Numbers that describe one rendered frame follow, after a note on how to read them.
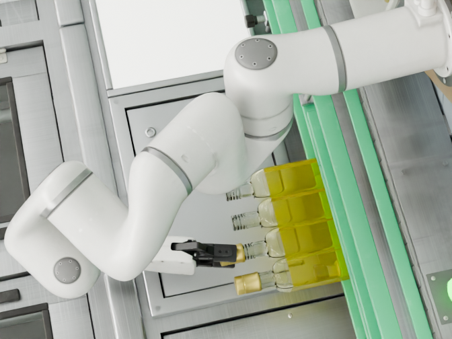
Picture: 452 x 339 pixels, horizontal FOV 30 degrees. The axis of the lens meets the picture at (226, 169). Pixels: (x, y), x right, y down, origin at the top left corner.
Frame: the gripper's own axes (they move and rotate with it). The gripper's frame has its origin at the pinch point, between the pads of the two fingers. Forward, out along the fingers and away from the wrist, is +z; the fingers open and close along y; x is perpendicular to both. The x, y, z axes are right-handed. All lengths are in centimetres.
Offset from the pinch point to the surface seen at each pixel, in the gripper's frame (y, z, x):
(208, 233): -12.4, -2.9, 7.7
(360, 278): 6.5, 23.3, -4.6
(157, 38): -12, -16, 50
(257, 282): 1.6, 5.9, -4.9
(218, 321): -16.0, -0.2, -8.9
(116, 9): -12, -25, 57
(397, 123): 15.9, 28.6, 20.9
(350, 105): 14.1, 20.6, 24.7
